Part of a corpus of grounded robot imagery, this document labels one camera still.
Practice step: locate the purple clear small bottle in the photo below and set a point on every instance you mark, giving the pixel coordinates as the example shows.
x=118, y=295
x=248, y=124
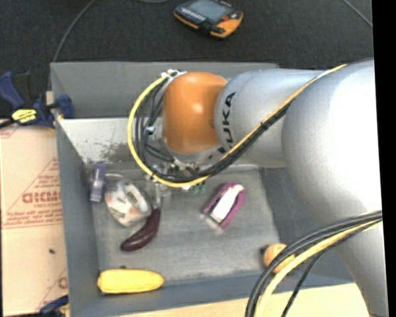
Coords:
x=98, y=181

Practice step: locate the brown cardboard board red print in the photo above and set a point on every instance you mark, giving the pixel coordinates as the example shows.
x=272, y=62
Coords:
x=27, y=183

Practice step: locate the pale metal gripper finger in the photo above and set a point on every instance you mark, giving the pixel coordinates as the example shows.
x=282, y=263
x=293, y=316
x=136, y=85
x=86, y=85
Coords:
x=153, y=190
x=164, y=194

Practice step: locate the orange toy fruit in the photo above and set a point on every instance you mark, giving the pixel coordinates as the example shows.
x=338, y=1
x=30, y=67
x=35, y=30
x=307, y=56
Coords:
x=272, y=251

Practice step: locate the purple toy eggplant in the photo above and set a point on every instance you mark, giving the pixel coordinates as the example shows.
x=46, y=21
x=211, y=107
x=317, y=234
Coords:
x=142, y=235

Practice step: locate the yellow toy corn cob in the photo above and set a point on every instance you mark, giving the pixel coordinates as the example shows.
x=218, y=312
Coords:
x=130, y=280

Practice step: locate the purple and white stapler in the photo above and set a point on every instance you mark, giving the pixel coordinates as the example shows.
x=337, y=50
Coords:
x=225, y=204

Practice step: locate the white printed tape roll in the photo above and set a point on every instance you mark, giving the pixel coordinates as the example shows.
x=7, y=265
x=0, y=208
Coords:
x=126, y=204

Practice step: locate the grey metal bin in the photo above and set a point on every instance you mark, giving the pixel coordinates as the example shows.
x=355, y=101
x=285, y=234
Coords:
x=189, y=251

